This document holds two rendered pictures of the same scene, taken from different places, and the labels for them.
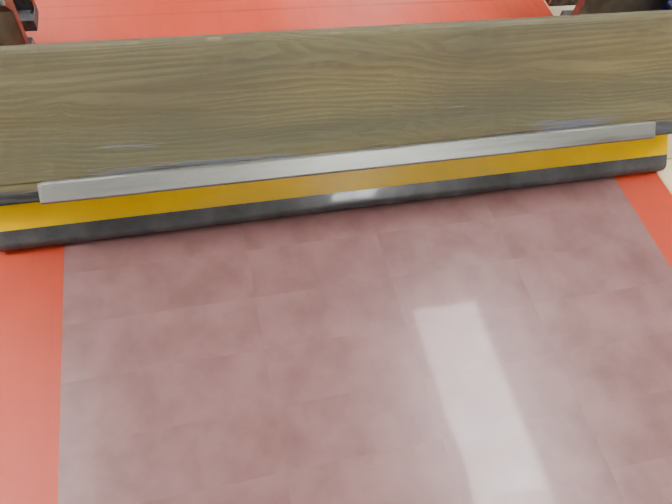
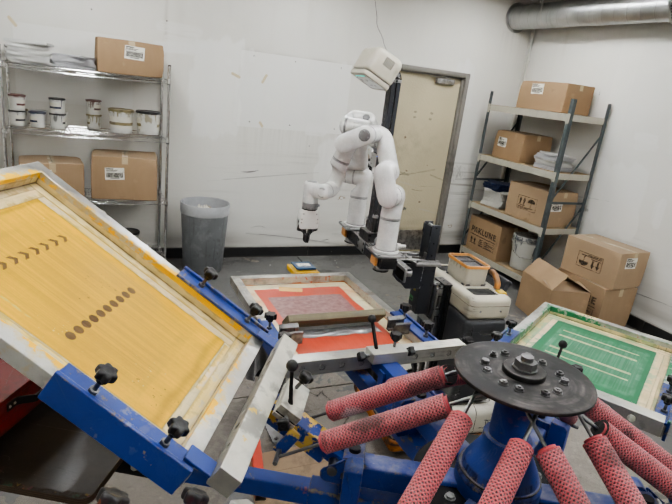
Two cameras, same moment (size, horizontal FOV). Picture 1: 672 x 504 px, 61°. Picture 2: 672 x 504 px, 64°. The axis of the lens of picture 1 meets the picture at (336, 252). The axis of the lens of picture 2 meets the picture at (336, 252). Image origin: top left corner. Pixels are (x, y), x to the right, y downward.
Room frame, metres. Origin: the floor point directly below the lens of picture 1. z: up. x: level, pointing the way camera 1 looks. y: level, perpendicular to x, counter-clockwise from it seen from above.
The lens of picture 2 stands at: (2.15, -0.15, 1.85)
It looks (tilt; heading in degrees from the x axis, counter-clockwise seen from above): 17 degrees down; 176
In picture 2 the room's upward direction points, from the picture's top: 7 degrees clockwise
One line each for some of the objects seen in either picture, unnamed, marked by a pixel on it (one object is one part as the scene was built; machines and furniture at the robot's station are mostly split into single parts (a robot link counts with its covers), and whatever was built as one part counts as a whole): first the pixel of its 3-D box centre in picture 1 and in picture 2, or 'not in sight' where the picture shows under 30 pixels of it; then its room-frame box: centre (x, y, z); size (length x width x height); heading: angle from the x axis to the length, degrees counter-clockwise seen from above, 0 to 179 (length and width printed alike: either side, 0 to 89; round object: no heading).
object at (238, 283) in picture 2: not in sight; (323, 312); (0.15, -0.04, 0.97); 0.79 x 0.58 x 0.04; 22
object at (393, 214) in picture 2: not in sight; (392, 202); (-0.25, 0.23, 1.37); 0.13 x 0.10 x 0.16; 156
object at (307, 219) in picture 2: not in sight; (308, 217); (-0.42, -0.14, 1.22); 0.10 x 0.07 x 0.11; 112
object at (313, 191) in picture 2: not in sight; (317, 193); (-0.40, -0.11, 1.35); 0.15 x 0.10 x 0.11; 66
